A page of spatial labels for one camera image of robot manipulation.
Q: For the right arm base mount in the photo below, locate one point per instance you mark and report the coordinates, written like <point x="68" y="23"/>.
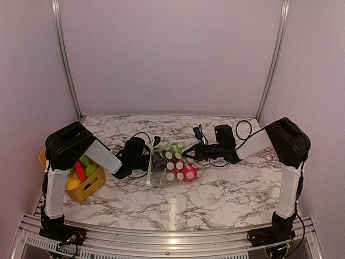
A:
<point x="269" y="235"/>

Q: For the fake red pepper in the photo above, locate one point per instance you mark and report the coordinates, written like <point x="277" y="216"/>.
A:
<point x="180" y="170"/>

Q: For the clear polka dot zip bag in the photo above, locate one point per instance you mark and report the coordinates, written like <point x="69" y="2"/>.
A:
<point x="158" y="179"/>

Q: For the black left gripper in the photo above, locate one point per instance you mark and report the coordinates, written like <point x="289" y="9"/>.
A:
<point x="160" y="164"/>

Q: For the right aluminium frame post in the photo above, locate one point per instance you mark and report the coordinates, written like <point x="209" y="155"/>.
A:
<point x="279" y="42"/>

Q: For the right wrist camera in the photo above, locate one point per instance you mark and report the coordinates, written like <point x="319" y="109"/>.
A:
<point x="200" y="135"/>

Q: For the fake green apple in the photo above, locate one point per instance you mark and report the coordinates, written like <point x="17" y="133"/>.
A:
<point x="90" y="170"/>
<point x="176" y="149"/>

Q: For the fake green cucumber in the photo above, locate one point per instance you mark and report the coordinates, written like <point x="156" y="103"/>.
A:
<point x="85" y="161"/>

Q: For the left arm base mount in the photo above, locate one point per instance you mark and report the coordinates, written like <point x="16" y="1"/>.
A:
<point x="62" y="232"/>

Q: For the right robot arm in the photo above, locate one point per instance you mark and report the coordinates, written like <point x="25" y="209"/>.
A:
<point x="290" y="146"/>

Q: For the left aluminium frame post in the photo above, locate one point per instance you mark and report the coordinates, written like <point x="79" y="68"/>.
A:
<point x="63" y="53"/>

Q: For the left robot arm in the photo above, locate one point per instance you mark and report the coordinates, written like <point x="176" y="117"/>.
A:
<point x="63" y="149"/>

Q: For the aluminium frame post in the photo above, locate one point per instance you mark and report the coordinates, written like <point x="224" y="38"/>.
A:
<point x="63" y="53"/>
<point x="279" y="42"/>

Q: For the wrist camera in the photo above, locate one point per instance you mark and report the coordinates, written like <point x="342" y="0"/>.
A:
<point x="200" y="135"/>
<point x="154" y="143"/>

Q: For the fake yellow lemon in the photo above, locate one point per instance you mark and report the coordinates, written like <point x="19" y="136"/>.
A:
<point x="73" y="184"/>

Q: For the fake orange carrot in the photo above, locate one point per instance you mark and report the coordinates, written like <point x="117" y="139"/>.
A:
<point x="80" y="171"/>

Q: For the fake green lettuce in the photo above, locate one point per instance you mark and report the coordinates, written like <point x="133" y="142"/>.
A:
<point x="72" y="173"/>

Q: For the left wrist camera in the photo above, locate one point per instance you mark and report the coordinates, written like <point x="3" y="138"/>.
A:
<point x="154" y="143"/>

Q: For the yellow plastic basket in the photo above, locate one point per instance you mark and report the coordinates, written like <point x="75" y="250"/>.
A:
<point x="78" y="191"/>

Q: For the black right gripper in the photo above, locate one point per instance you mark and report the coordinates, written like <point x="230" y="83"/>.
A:
<point x="199" y="151"/>

